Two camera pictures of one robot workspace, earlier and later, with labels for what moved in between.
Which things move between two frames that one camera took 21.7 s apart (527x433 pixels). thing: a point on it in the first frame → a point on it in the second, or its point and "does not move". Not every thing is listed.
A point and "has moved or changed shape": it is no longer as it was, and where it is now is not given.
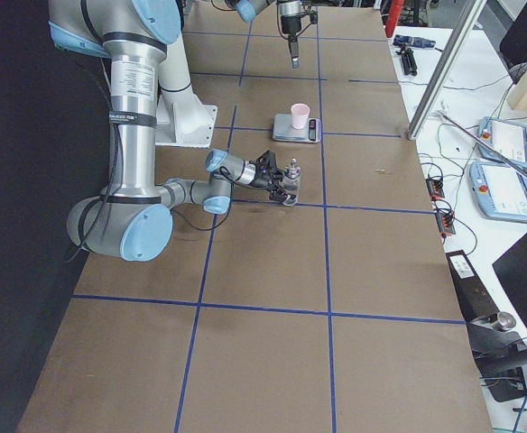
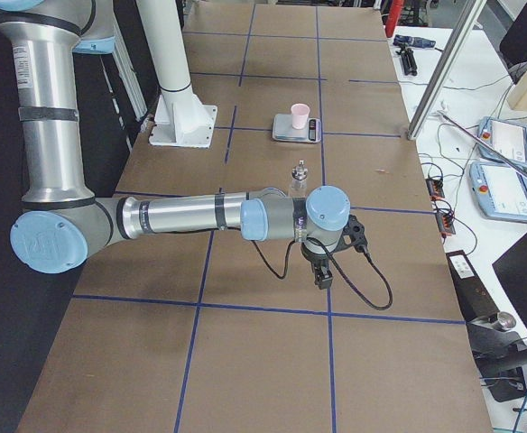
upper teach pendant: x=505 y=142 does not move
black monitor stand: x=499 y=353 does not move
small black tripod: x=408 y=59 does not move
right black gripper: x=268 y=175 → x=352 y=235
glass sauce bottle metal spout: x=292 y=177 has moved or changed shape
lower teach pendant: x=501 y=193 does not move
